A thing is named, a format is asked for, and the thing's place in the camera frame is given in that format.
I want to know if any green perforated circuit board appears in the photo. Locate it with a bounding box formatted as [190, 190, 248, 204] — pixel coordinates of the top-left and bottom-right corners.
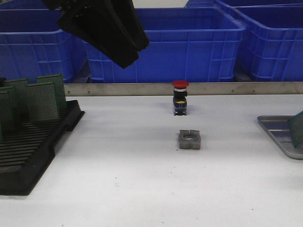
[288, 112, 303, 148]
[27, 82, 60, 122]

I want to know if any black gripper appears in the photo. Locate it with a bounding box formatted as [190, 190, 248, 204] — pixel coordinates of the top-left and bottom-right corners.
[42, 0, 149, 68]

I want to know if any grey metal clamp block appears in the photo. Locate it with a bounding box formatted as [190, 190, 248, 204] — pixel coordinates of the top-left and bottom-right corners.
[178, 130, 201, 150]

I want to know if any left blue plastic crate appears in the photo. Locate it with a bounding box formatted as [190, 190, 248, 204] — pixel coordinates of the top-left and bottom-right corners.
[0, 9, 90, 84]

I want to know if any rear right green circuit board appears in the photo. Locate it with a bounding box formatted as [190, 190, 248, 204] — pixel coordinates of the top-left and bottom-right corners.
[36, 74, 67, 110]

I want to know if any far left blue crate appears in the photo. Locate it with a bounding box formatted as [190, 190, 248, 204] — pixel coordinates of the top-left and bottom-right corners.
[0, 0, 48, 9]

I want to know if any red emergency stop button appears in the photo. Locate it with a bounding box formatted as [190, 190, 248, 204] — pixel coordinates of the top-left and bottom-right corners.
[172, 80, 189, 115]

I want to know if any center blue plastic crate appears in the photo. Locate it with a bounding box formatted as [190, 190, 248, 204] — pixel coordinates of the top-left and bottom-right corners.
[84, 7, 245, 83]

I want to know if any silver metal tray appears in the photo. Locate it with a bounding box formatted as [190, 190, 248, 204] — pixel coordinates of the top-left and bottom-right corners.
[257, 115, 303, 160]

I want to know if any blue plastic crate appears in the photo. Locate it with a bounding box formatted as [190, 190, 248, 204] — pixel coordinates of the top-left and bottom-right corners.
[84, 7, 245, 83]
[0, 9, 90, 84]
[232, 6, 303, 82]

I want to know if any far left green circuit board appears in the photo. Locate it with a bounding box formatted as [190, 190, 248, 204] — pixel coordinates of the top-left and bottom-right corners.
[0, 91, 11, 142]

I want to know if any rear left green circuit board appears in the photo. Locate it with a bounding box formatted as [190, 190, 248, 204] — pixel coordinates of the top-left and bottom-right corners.
[4, 78, 29, 115]

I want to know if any far right blue crate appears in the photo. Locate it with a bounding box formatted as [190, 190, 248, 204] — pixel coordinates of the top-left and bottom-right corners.
[185, 0, 303, 8]

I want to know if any right blue plastic crate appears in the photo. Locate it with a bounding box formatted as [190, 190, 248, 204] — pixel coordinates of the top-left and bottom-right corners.
[232, 6, 303, 82]

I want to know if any black slotted board rack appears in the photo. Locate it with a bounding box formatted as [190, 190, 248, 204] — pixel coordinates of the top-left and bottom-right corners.
[0, 100, 85, 196]

